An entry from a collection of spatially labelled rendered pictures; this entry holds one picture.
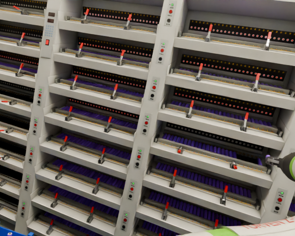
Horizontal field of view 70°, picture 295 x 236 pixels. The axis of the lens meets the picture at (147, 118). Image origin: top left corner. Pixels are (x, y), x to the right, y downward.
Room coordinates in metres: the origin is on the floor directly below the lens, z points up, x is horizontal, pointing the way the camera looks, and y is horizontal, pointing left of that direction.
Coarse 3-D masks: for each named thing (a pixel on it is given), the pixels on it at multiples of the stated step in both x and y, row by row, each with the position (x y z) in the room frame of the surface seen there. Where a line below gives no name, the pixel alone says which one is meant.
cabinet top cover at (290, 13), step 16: (112, 0) 1.39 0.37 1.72; (128, 0) 1.34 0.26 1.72; (144, 0) 1.29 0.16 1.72; (160, 0) 1.24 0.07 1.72; (192, 0) 1.16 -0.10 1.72; (208, 0) 1.12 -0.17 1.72; (224, 0) 1.09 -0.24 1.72; (240, 0) 1.06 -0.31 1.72; (256, 0) 1.03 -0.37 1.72; (272, 0) 1.00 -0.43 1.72; (288, 0) 0.98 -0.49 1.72; (256, 16) 1.18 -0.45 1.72; (272, 16) 1.14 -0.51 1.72; (288, 16) 1.11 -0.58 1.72
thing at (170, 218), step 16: (144, 192) 1.20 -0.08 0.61; (160, 192) 1.22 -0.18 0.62; (144, 208) 1.11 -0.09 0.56; (160, 208) 1.13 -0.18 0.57; (176, 208) 1.12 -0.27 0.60; (192, 208) 1.14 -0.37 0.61; (208, 208) 1.15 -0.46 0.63; (160, 224) 1.06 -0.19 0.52; (176, 224) 1.04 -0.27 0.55; (192, 224) 1.06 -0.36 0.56; (208, 224) 1.06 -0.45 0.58; (224, 224) 1.06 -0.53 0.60; (240, 224) 1.08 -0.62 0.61
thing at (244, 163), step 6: (162, 144) 1.11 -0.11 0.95; (168, 144) 1.11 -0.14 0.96; (174, 144) 1.11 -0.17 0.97; (180, 144) 1.10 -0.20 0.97; (186, 150) 1.08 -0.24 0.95; (192, 150) 1.08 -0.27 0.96; (198, 150) 1.07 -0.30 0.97; (204, 150) 1.08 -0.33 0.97; (210, 156) 1.05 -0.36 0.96; (216, 156) 1.05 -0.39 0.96; (222, 156) 1.04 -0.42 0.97; (228, 156) 1.05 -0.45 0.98; (228, 162) 1.02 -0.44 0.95; (240, 162) 1.02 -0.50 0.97; (246, 162) 1.02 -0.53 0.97; (252, 168) 1.00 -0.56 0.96; (258, 168) 1.00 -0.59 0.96; (264, 168) 0.99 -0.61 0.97
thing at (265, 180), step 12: (156, 132) 1.16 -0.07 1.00; (180, 132) 1.23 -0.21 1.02; (156, 144) 1.12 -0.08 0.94; (228, 144) 1.16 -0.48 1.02; (168, 156) 1.07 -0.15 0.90; (180, 156) 1.05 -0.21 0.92; (192, 156) 1.05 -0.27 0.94; (204, 156) 1.06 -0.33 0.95; (204, 168) 1.03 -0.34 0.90; (216, 168) 1.01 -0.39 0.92; (228, 168) 0.99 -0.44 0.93; (240, 168) 1.01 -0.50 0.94; (252, 180) 0.97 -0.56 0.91; (264, 180) 0.95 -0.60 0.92
